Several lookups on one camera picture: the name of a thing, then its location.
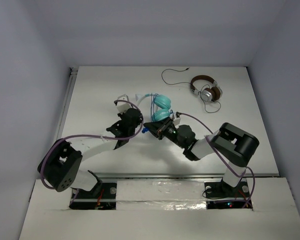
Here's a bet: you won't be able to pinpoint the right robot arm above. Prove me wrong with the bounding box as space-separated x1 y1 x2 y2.
144 118 260 197

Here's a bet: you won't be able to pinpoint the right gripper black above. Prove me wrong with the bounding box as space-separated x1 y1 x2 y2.
144 116 186 149

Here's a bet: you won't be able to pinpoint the teal cat-ear headphones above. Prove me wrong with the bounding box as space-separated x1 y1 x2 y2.
135 93 172 122

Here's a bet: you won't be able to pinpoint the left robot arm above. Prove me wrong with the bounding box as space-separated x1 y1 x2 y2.
37 108 143 197

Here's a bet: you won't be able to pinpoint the white foam board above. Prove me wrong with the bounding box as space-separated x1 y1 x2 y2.
20 177 300 240

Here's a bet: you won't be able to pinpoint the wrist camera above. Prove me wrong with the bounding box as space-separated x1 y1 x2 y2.
114 94 131 114
170 111 181 126

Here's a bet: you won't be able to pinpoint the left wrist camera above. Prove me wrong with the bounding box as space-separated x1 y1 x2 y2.
114 94 131 114

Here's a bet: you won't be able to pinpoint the blue headphone cable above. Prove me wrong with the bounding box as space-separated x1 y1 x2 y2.
139 92 175 135

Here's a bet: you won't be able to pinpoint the brown silver headphones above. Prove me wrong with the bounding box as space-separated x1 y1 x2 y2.
190 75 223 103

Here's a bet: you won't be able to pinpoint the black headphone cable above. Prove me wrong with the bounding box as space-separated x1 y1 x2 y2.
161 67 222 113

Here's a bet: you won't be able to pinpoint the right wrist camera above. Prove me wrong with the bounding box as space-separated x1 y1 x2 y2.
170 111 181 126

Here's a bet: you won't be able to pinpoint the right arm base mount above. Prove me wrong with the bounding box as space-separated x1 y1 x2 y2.
202 181 253 210

